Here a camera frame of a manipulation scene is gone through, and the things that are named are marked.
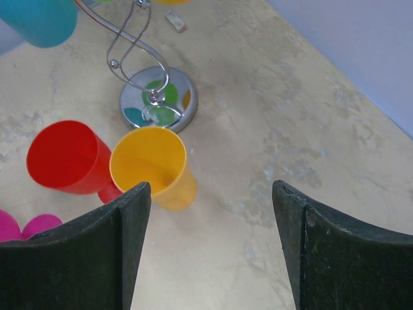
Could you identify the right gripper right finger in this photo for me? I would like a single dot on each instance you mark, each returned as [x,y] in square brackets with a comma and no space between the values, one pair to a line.
[335,261]

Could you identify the blue plastic wine glass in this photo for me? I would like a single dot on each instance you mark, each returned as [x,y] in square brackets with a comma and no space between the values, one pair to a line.
[43,24]

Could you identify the orange wine glass front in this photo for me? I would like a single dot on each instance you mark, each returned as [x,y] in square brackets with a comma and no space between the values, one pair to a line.
[173,2]

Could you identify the pink plastic wine glass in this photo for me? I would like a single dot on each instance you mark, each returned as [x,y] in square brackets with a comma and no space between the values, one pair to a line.
[10,229]

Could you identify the red plastic wine glass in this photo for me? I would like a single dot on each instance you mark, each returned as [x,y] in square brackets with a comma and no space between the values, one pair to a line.
[68,156]

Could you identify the orange wine glass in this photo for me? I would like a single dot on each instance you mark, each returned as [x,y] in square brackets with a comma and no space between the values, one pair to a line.
[173,2]
[157,156]

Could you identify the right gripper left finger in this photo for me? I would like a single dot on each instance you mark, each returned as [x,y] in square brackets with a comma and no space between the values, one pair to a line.
[90,262]

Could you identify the small grey block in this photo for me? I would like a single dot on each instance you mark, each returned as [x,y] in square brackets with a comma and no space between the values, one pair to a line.
[175,21]

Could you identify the chrome wire wine glass rack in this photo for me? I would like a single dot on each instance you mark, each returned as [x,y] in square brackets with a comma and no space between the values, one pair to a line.
[161,95]

